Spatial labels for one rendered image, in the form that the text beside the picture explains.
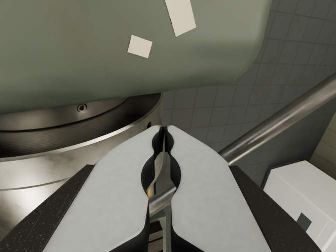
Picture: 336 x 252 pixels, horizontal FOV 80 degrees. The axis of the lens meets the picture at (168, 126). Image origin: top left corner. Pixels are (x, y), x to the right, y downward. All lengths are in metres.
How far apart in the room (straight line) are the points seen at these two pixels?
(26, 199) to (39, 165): 0.05
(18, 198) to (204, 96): 1.64
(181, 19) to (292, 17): 2.02
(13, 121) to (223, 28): 0.22
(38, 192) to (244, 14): 0.25
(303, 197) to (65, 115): 2.66
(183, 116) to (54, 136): 1.57
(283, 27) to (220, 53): 1.94
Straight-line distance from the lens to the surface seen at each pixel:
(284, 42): 2.17
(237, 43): 0.20
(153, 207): 0.17
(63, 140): 0.22
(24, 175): 0.23
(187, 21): 0.17
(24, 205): 0.26
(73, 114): 0.25
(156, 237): 0.88
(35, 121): 0.25
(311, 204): 2.73
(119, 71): 0.17
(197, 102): 1.77
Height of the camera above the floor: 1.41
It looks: 54 degrees down
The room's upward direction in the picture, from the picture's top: 142 degrees clockwise
